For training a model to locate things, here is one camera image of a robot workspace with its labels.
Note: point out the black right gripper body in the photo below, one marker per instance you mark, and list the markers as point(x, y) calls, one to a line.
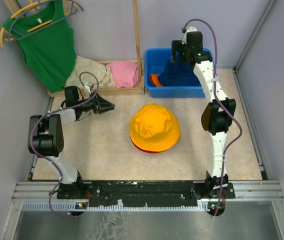
point(178, 46)

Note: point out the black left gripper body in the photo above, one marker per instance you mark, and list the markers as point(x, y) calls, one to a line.
point(89, 106)

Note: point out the navy blue hat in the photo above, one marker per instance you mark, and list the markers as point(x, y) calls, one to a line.
point(178, 74)

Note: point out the blue plastic bin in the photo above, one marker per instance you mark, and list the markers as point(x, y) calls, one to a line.
point(154, 63)

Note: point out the orange hat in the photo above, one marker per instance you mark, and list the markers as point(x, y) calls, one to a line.
point(154, 78)

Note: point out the red bucket hat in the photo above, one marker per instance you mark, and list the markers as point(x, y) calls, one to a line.
point(149, 151)

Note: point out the yellow bucket hat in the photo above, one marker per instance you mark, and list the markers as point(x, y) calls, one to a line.
point(154, 127)

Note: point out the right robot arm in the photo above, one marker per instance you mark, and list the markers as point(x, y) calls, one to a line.
point(217, 116)

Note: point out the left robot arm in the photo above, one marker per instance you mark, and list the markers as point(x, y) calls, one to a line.
point(46, 137)

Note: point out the cream cloth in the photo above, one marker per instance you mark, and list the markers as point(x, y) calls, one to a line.
point(100, 71)

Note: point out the pink cloth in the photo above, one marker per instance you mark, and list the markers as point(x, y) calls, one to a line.
point(124, 73)

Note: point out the green tank top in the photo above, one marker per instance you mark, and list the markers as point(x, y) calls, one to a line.
point(52, 69)

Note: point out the yellow clothes hanger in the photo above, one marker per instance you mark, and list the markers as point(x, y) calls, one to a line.
point(54, 38)

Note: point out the grey clothes hanger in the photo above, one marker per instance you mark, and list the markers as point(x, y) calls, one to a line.
point(71, 7)

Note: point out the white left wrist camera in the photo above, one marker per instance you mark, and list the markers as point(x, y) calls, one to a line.
point(88, 87)

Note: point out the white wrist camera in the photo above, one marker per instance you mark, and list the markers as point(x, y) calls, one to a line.
point(191, 29)
point(88, 87)

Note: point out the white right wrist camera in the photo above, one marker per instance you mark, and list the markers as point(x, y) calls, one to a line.
point(191, 29)

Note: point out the wooden clothes rack frame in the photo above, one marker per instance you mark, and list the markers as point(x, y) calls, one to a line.
point(13, 6)

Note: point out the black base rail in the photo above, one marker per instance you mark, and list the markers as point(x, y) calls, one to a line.
point(106, 193)

